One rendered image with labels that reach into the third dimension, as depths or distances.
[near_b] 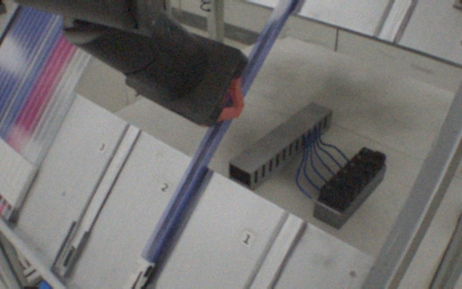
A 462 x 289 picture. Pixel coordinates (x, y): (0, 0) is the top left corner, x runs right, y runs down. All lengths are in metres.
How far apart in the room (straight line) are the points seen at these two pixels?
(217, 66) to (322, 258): 0.18
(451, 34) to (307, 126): 0.49
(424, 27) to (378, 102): 0.65
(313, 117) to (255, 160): 0.18
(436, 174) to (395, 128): 0.62
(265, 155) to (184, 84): 0.45
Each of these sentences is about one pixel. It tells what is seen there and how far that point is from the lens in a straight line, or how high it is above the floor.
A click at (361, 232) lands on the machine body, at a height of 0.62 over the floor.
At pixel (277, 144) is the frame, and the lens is 0.82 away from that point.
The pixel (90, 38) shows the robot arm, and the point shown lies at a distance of 0.30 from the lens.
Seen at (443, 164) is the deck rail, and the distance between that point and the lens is 0.38.
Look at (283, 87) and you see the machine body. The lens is 1.09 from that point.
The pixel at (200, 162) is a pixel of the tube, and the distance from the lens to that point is 0.45.
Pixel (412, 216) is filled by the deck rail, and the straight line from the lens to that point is 0.38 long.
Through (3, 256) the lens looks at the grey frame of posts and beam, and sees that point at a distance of 1.04.
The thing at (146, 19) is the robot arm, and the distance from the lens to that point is 0.26.
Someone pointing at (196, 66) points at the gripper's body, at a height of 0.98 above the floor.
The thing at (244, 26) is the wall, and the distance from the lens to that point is 2.86.
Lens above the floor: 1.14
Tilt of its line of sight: 35 degrees down
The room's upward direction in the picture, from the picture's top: straight up
